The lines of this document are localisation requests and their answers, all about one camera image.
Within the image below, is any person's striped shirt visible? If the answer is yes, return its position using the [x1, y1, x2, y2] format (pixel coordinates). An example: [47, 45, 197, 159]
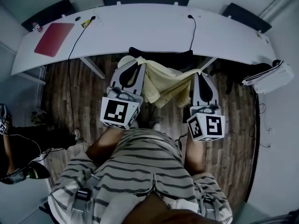
[48, 127, 233, 224]

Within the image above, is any long black cable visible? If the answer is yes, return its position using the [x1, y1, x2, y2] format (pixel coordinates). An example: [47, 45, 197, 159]
[67, 15, 97, 135]

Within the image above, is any person's left forearm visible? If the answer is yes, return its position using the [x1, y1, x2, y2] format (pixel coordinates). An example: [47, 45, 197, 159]
[85, 126, 128, 168]

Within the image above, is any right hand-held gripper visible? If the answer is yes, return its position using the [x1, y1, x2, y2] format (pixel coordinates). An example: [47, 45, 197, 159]
[186, 72, 226, 142]

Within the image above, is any pale yellow clothing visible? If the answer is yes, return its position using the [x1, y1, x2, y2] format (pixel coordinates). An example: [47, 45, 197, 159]
[116, 56, 203, 109]

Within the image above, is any small red white bottle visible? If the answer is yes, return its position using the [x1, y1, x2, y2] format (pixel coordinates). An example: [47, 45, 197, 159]
[30, 21, 43, 33]

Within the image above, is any person's right forearm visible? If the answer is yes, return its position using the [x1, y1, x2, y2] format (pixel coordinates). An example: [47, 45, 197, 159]
[184, 133, 208, 176]

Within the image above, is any small potted plant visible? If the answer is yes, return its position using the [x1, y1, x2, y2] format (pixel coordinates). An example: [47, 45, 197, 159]
[30, 110, 47, 126]

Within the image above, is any white jacket with black stripes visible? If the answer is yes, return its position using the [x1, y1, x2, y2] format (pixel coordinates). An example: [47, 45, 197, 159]
[242, 60, 295, 94]

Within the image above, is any red laptop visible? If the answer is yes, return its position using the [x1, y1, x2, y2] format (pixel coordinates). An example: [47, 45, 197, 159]
[34, 22, 75, 56]

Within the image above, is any grey shoulder strap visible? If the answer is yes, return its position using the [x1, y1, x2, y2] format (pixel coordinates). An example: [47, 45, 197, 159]
[69, 173, 100, 224]
[198, 183, 223, 224]

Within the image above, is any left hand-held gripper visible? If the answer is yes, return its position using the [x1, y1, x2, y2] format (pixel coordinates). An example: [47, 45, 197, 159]
[100, 62, 147, 131]

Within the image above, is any white desk leg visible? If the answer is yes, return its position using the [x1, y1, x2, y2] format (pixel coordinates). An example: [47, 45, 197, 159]
[79, 56, 106, 80]
[202, 56, 218, 72]

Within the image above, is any short black cable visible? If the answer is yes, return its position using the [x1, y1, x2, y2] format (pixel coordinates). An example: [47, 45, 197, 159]
[187, 14, 197, 51]

